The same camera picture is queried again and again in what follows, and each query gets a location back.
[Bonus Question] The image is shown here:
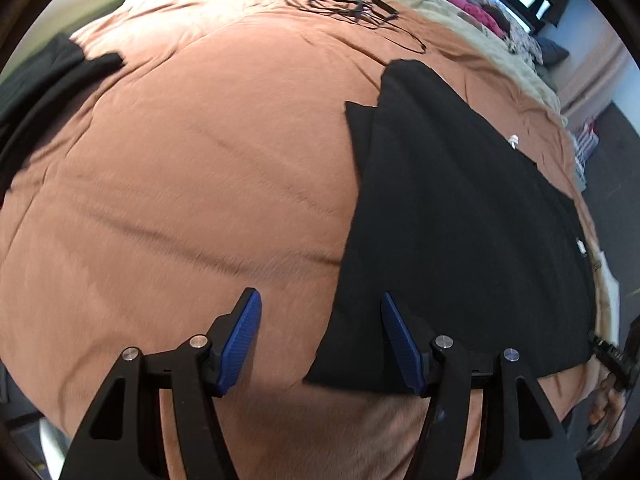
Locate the black button shirt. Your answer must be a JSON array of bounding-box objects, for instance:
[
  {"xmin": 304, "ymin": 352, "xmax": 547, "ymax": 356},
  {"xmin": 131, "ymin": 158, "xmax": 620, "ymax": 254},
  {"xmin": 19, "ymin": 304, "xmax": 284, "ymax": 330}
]
[{"xmin": 306, "ymin": 60, "xmax": 597, "ymax": 394}]

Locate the folded black clothes pile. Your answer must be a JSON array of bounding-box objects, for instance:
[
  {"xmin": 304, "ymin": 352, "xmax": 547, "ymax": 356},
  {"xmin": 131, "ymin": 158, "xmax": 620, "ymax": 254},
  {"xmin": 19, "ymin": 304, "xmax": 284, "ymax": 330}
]
[{"xmin": 1, "ymin": 34, "xmax": 125, "ymax": 193}]

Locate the right hand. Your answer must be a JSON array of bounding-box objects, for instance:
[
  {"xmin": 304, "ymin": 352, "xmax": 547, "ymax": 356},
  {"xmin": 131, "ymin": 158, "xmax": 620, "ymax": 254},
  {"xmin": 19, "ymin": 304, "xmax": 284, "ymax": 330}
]
[{"xmin": 585, "ymin": 373, "xmax": 627, "ymax": 452}]

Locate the orange bed blanket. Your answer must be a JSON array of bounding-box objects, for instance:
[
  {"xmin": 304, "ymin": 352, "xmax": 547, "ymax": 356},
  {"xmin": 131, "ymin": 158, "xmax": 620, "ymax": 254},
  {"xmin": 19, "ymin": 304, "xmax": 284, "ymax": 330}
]
[{"xmin": 1, "ymin": 0, "xmax": 602, "ymax": 479}]

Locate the pink curtain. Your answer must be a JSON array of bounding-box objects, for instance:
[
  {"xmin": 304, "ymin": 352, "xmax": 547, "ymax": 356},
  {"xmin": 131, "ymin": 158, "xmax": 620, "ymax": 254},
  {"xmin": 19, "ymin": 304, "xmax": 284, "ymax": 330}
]
[{"xmin": 558, "ymin": 25, "xmax": 632, "ymax": 130}]

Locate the dark blue pillow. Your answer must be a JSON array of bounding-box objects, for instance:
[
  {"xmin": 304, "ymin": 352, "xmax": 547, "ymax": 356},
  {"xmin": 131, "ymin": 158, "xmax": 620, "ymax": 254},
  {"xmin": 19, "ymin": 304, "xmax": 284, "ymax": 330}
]
[{"xmin": 534, "ymin": 36, "xmax": 570, "ymax": 67}]

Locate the floral patterned cloth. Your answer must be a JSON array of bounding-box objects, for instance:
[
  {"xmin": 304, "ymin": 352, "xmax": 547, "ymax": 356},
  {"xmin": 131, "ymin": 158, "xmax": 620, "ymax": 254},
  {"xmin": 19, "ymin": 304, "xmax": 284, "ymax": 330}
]
[{"xmin": 480, "ymin": 0, "xmax": 542, "ymax": 67}]

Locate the pink garment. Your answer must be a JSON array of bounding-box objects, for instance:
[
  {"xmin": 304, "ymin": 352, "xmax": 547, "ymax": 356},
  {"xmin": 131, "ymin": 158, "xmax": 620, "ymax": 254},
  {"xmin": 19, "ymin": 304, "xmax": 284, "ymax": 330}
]
[{"xmin": 447, "ymin": 0, "xmax": 506, "ymax": 40}]

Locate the beige duvet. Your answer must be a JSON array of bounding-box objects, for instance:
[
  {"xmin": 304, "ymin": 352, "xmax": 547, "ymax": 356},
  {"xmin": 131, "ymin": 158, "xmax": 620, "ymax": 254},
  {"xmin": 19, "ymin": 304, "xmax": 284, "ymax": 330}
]
[{"xmin": 384, "ymin": 0, "xmax": 567, "ymax": 127}]

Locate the black cable bundle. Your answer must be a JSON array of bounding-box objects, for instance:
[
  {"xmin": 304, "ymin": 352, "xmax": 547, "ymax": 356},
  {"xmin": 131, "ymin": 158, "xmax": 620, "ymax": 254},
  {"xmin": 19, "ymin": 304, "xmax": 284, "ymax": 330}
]
[{"xmin": 282, "ymin": 0, "xmax": 429, "ymax": 56}]

